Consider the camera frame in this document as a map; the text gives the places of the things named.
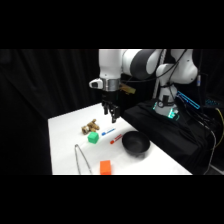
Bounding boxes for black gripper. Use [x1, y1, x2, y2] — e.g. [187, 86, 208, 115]
[101, 90, 122, 124]

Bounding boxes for striped plush tiger toy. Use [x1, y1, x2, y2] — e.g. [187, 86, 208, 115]
[81, 118, 101, 136]

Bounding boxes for black bowl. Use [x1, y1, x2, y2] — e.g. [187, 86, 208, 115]
[121, 130, 152, 157]

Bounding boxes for blue marker pen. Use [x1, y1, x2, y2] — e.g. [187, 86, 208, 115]
[101, 127, 117, 137]

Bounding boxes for red marker pen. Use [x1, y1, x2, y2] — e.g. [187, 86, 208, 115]
[109, 133, 124, 145]

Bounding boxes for green cube block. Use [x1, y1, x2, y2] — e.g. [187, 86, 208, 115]
[87, 131, 100, 145]

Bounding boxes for metal tongs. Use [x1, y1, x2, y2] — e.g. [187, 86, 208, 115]
[74, 143, 94, 176]

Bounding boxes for orange cube block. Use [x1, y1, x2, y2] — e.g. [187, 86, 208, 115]
[99, 159, 113, 176]

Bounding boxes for black cloth-covered robot stand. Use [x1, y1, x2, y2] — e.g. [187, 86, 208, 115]
[122, 98, 210, 176]

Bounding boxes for black curtain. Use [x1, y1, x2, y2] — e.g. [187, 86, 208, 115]
[0, 49, 224, 176]

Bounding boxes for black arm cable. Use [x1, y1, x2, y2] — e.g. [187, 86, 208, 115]
[120, 49, 188, 84]

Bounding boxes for yellow cable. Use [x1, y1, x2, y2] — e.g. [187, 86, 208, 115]
[212, 106, 224, 150]

